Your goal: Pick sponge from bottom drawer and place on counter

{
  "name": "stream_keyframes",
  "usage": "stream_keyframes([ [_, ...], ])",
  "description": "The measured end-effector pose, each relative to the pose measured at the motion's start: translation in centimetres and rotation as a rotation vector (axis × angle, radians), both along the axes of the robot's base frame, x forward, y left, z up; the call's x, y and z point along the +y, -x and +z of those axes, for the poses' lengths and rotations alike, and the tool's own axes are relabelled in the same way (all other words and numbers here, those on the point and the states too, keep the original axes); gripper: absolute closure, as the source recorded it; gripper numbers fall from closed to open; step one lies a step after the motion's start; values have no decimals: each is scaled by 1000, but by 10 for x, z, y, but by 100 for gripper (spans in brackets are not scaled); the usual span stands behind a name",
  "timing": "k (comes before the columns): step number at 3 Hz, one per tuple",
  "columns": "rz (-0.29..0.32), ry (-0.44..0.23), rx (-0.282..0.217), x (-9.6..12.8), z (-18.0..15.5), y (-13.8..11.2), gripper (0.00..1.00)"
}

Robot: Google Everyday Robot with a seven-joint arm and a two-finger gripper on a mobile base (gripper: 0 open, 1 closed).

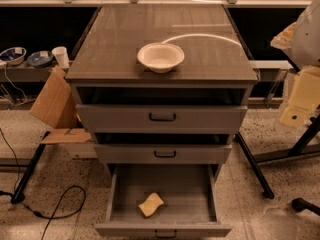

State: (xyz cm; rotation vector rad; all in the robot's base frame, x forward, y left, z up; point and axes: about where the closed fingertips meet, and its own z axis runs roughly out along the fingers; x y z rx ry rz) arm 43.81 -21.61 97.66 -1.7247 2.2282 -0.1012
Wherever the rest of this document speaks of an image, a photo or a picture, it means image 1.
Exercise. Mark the yellow sponge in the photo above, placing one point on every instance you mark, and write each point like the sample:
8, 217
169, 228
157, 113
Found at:
151, 204

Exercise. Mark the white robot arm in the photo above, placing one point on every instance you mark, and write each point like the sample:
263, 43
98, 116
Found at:
300, 41

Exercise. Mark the grey drawer cabinet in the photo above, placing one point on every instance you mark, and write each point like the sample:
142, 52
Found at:
214, 72

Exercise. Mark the grey middle drawer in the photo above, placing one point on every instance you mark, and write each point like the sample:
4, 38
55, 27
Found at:
162, 154

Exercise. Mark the grey drawer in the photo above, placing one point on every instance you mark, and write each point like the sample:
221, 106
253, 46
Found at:
162, 154
161, 118
188, 211

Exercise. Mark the grey top drawer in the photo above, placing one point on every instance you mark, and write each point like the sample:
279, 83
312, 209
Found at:
161, 118

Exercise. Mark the grey bottom drawer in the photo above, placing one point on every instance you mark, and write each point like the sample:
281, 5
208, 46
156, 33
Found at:
188, 211

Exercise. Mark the brown cardboard box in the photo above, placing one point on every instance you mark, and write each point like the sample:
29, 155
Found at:
56, 107

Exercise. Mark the white paper cup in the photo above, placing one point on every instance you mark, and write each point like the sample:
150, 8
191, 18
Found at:
60, 53

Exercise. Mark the blue bowl near cup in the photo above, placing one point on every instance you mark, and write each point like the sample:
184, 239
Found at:
40, 59

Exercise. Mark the black right table leg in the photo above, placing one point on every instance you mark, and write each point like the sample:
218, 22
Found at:
267, 192

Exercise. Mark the black table leg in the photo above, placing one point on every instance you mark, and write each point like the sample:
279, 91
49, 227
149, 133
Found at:
267, 192
18, 195

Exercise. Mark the blue bowl far left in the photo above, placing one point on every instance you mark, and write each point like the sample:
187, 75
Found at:
13, 56

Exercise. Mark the black left table leg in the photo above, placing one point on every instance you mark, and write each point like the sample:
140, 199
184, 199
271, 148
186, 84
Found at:
18, 195

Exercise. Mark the black chair caster foot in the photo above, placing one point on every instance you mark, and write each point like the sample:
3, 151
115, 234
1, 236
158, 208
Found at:
299, 204

